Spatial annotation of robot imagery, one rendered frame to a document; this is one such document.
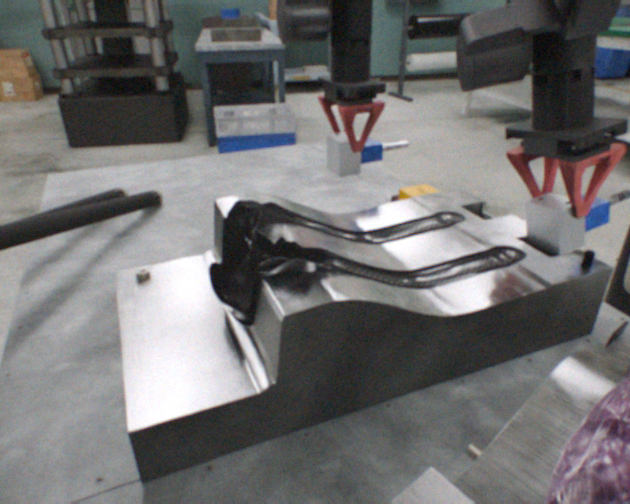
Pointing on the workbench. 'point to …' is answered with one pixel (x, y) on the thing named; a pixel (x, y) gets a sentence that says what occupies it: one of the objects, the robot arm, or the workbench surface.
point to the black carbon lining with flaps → (219, 276)
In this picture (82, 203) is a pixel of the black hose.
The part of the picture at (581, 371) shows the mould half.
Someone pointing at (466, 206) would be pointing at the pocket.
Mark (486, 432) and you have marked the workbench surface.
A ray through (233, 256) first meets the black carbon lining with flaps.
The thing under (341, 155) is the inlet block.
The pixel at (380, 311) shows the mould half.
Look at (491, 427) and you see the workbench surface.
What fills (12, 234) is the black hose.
